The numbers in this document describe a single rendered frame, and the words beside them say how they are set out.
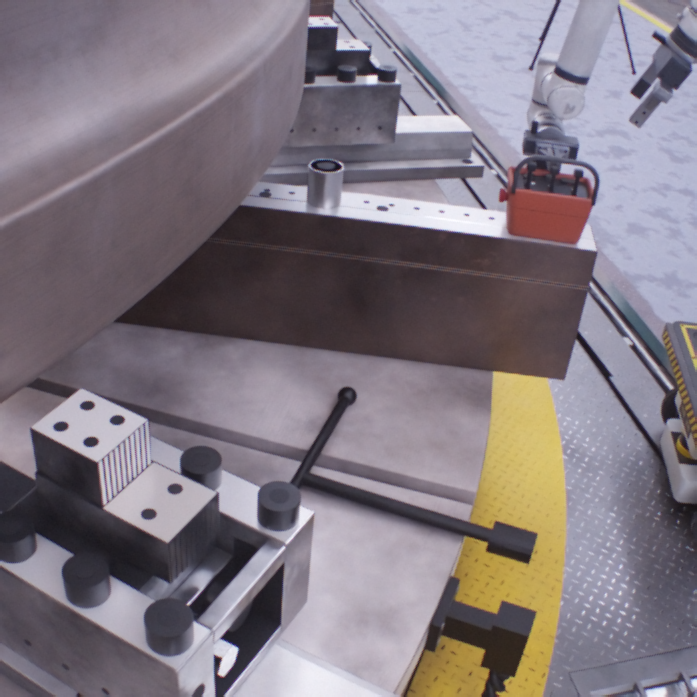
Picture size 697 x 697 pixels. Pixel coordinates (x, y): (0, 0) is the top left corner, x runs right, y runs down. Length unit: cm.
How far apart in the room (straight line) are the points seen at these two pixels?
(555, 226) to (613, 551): 83
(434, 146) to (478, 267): 120
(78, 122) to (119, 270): 23
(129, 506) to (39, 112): 57
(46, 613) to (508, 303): 136
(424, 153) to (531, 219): 123
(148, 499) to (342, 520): 68
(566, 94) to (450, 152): 121
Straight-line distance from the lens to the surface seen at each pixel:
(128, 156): 138
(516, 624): 177
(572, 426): 277
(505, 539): 188
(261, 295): 230
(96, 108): 146
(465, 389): 229
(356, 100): 309
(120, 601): 129
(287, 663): 149
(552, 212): 216
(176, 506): 130
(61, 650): 140
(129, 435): 129
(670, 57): 179
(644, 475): 268
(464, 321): 229
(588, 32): 221
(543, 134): 229
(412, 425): 216
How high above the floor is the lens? 167
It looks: 35 degrees down
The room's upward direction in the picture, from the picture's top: 6 degrees clockwise
